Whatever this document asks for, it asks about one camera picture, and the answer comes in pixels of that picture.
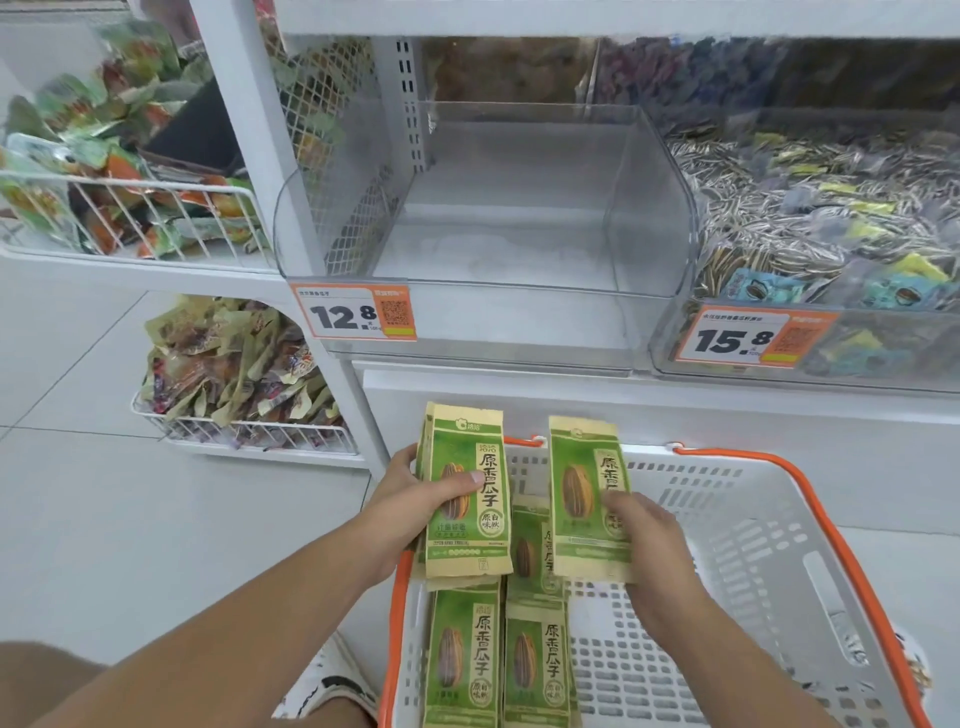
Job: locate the person's right hand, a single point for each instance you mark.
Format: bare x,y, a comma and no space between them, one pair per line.
660,562

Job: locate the person's left hand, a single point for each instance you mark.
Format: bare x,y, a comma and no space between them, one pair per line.
397,517

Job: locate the white orange shopping basket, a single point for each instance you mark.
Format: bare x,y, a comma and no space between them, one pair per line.
750,562

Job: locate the sunflower seed packets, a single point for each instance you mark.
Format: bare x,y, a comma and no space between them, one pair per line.
750,195

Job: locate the white store shelf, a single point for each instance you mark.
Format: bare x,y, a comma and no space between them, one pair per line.
240,112

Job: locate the person's left forearm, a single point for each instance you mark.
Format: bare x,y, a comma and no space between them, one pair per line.
225,645

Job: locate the person's right forearm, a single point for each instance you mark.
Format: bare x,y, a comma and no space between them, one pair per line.
735,675

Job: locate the person's left shoe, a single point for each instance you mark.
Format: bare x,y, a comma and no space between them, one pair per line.
330,682

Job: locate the person's shoe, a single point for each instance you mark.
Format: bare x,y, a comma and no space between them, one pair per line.
330,682
911,660

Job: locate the person's right shoe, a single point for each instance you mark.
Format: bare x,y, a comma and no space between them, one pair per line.
911,660

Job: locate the person's left leg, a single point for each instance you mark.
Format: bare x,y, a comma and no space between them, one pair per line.
37,682

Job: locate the orange white price tag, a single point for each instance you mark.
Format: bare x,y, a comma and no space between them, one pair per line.
337,315
727,341

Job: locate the pile of brown snack bags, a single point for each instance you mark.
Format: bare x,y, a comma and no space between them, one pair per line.
225,360

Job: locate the empty clear plastic bin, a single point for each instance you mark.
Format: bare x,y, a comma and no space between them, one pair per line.
510,225

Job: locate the pile of green snack bags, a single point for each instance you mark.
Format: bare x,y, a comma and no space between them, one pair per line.
75,112

